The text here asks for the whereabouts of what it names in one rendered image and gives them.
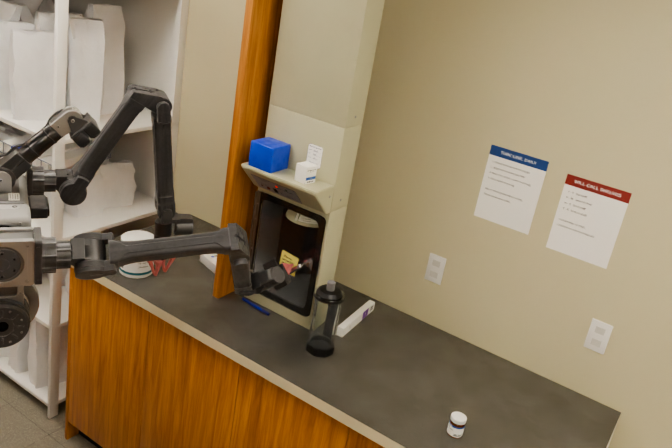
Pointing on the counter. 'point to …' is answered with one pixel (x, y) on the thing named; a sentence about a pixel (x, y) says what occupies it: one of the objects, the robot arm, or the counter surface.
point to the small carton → (305, 172)
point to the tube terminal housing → (297, 134)
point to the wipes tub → (137, 262)
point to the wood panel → (252, 90)
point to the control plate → (277, 188)
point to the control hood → (309, 193)
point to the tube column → (330, 29)
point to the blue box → (269, 154)
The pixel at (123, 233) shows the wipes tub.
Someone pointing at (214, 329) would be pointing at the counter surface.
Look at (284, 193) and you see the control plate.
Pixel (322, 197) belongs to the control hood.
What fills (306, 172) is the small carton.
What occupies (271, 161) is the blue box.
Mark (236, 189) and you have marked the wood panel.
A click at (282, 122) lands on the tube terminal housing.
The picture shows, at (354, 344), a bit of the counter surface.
